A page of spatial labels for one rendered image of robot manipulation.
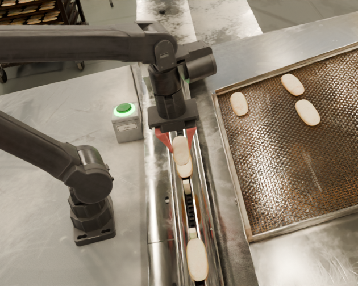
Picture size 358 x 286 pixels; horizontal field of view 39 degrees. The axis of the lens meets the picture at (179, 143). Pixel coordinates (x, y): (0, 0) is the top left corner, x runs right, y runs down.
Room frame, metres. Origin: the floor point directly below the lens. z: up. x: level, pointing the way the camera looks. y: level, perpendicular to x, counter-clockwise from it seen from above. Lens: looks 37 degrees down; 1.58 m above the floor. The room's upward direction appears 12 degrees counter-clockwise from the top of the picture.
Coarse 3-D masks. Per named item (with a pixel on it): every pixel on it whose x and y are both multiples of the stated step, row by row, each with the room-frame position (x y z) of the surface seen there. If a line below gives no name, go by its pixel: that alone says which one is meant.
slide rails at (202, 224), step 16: (192, 144) 0.95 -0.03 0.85; (192, 160) 0.89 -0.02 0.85; (176, 176) 0.85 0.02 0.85; (192, 176) 0.84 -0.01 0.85; (176, 192) 0.80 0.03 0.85; (192, 192) 0.79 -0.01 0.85; (176, 208) 0.75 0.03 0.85; (208, 240) 0.65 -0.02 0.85; (208, 256) 0.61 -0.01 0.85; (208, 272) 0.57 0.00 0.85
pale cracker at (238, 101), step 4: (236, 92) 1.05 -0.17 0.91; (240, 92) 1.05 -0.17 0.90; (232, 96) 1.04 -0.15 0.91; (236, 96) 1.03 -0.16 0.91; (240, 96) 1.02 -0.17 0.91; (244, 96) 1.03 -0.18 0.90; (232, 100) 1.02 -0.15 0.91; (236, 100) 1.01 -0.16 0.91; (240, 100) 1.01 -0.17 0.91; (244, 100) 1.00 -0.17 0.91; (232, 104) 1.00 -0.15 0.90; (236, 104) 1.00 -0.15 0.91; (240, 104) 0.99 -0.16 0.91; (244, 104) 0.99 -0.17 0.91; (232, 108) 0.99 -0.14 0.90; (236, 108) 0.98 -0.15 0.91; (240, 108) 0.98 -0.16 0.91; (244, 108) 0.97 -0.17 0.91; (236, 112) 0.97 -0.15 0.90; (240, 112) 0.96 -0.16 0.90; (244, 112) 0.96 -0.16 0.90
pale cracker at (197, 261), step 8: (192, 240) 0.65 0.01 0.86; (200, 240) 0.65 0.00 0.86; (192, 248) 0.63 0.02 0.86; (200, 248) 0.63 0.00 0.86; (192, 256) 0.61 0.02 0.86; (200, 256) 0.61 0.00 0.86; (192, 264) 0.59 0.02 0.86; (200, 264) 0.59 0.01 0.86; (192, 272) 0.58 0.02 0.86; (200, 272) 0.57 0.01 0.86; (200, 280) 0.56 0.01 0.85
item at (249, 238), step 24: (336, 48) 1.07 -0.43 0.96; (288, 72) 1.07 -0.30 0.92; (336, 72) 1.00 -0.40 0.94; (216, 96) 1.07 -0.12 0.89; (264, 96) 1.00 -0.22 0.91; (264, 120) 0.91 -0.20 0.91; (288, 120) 0.88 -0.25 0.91; (240, 144) 0.86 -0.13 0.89; (264, 144) 0.83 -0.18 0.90; (336, 144) 0.76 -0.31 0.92; (240, 168) 0.79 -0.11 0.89; (312, 168) 0.72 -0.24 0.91; (336, 168) 0.69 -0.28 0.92; (240, 192) 0.71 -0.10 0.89; (264, 192) 0.70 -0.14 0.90; (288, 192) 0.68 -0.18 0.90; (312, 192) 0.66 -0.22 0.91; (240, 216) 0.64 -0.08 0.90; (336, 216) 0.58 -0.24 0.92
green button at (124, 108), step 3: (120, 105) 1.10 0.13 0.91; (123, 105) 1.10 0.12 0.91; (126, 105) 1.10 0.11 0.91; (129, 105) 1.10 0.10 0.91; (117, 108) 1.09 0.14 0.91; (120, 108) 1.09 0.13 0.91; (123, 108) 1.08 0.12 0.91; (126, 108) 1.08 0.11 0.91; (129, 108) 1.08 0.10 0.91; (117, 111) 1.08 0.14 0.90; (120, 111) 1.08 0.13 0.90; (123, 111) 1.07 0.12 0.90; (126, 111) 1.07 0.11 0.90
